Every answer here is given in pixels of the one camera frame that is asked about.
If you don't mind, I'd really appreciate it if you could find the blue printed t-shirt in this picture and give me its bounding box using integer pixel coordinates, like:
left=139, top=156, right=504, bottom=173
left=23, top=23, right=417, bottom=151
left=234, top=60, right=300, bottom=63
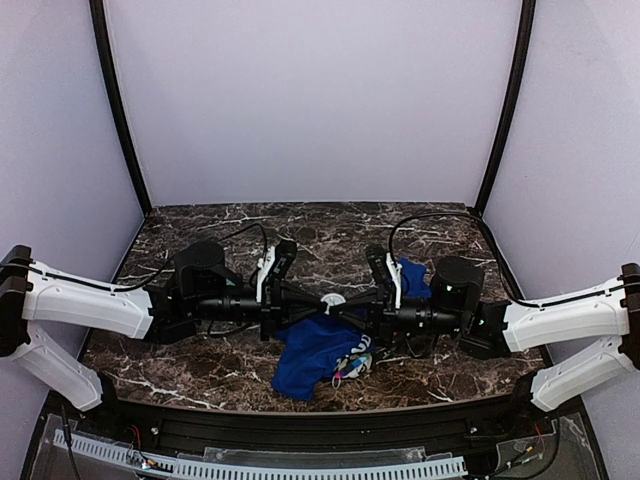
left=270, top=257, right=431, bottom=401

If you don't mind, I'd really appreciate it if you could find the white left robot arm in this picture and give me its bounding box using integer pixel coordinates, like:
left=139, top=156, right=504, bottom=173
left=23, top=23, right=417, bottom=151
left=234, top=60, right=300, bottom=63
left=1, top=241, right=326, bottom=412

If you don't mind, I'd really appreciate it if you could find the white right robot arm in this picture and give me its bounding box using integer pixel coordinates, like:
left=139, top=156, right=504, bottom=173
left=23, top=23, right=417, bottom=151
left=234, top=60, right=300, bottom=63
left=329, top=256, right=639, bottom=412

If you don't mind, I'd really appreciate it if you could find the rainbow flower plush brooch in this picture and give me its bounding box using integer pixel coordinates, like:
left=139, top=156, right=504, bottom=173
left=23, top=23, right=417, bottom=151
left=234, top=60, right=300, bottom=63
left=331, top=353, right=373, bottom=389

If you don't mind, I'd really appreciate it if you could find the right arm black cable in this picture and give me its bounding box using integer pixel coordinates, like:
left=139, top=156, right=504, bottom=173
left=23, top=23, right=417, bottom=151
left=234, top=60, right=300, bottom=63
left=389, top=212, right=626, bottom=304

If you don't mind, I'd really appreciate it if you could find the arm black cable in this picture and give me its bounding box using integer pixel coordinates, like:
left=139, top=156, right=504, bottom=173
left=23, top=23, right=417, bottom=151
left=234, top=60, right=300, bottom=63
left=389, top=212, right=626, bottom=304
left=0, top=222, right=271, bottom=291

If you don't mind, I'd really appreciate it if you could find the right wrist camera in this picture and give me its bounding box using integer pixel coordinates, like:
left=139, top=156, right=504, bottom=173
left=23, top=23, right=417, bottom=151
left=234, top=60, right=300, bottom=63
left=364, top=244, right=485, bottom=316

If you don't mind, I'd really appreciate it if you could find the black front aluminium rail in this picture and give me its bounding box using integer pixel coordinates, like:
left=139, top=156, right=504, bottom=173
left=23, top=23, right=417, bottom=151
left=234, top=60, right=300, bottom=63
left=119, top=397, right=519, bottom=452

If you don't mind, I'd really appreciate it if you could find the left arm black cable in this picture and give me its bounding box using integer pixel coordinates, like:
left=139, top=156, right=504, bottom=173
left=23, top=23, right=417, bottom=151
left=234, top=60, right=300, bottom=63
left=0, top=222, right=271, bottom=291

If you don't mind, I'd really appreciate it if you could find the white slotted cable duct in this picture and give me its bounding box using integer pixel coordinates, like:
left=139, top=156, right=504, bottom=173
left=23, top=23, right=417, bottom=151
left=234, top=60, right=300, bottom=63
left=72, top=435, right=468, bottom=480

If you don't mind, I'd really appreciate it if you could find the right black frame post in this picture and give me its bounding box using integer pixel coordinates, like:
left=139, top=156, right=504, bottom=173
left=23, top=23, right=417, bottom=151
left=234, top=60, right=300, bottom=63
left=474, top=0, right=537, bottom=218

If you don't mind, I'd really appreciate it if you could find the black frame post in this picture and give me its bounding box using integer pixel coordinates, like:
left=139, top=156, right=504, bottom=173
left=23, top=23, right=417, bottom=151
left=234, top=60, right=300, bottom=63
left=88, top=0, right=153, bottom=217
left=474, top=0, right=537, bottom=218

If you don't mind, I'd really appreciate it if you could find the left black frame post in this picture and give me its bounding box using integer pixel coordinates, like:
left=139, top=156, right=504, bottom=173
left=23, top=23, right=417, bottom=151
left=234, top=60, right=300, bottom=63
left=88, top=0, right=153, bottom=217

